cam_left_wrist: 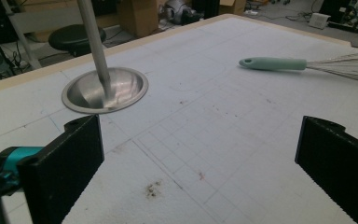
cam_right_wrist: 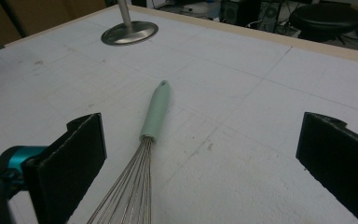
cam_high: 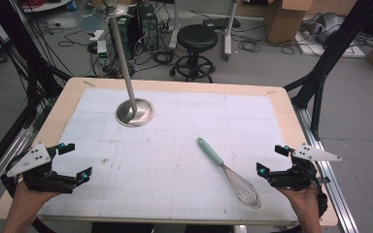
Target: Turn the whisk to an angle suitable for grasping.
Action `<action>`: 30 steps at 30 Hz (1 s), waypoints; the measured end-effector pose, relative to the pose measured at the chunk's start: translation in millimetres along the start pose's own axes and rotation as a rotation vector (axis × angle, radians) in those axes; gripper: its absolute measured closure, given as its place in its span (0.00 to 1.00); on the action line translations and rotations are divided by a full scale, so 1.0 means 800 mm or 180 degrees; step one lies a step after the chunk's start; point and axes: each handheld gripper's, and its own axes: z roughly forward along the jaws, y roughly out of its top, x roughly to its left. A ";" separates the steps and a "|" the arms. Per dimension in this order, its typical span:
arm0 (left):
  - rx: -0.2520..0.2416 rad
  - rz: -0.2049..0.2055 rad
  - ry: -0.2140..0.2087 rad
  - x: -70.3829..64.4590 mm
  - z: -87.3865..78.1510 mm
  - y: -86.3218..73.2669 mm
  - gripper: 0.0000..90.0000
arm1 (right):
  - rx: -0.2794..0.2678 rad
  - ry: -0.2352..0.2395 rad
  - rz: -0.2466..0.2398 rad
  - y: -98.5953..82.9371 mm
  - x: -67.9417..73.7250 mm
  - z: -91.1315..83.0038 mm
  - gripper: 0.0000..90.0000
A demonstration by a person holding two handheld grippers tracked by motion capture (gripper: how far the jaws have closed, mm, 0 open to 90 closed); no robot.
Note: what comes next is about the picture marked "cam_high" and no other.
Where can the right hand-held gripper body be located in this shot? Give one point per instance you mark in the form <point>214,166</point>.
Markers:
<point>299,176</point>

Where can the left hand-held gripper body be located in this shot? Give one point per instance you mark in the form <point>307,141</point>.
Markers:
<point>42,176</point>

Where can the person's right hand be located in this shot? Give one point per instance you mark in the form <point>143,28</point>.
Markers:
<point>301,200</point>

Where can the person's left hand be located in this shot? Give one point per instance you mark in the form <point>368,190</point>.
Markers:
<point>29,197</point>

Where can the wooden table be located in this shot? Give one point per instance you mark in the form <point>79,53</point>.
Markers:
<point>69,93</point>

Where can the metal pole stand round base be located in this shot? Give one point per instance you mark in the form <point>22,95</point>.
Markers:
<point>135,111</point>

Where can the white grid mat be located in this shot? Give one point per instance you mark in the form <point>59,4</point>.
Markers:
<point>175,155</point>

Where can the white power strip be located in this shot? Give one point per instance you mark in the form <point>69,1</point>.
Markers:
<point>102,48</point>

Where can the large cardboard box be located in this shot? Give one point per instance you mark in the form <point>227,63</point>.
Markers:
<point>283,22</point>

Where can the grey plastic device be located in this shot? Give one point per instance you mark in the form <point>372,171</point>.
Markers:
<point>327,26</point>

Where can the black flat device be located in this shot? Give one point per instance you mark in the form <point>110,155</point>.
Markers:
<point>220,22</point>

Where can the black round stool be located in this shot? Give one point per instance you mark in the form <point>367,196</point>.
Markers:
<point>196,37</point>

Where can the white round table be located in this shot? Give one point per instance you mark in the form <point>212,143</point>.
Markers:
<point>45,6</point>

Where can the black computer tower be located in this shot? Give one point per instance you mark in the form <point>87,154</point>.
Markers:
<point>149,27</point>

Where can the aluminium rail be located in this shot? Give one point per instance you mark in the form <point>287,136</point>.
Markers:
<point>333,174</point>
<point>3,161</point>

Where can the black metal frame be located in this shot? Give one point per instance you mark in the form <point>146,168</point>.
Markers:
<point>32,71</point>
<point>328,55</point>

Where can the white metal stand frame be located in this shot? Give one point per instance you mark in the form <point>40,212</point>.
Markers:
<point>228,32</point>

